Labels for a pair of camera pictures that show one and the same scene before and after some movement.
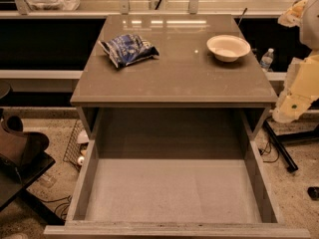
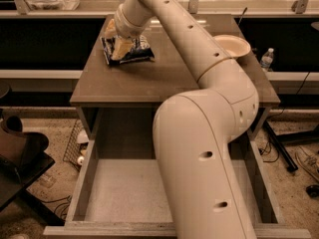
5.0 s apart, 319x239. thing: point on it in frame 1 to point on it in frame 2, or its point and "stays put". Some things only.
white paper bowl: (228, 48) stays put
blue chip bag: (128, 49) stays put
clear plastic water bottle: (266, 60) stays put
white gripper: (311, 22) to (122, 28)
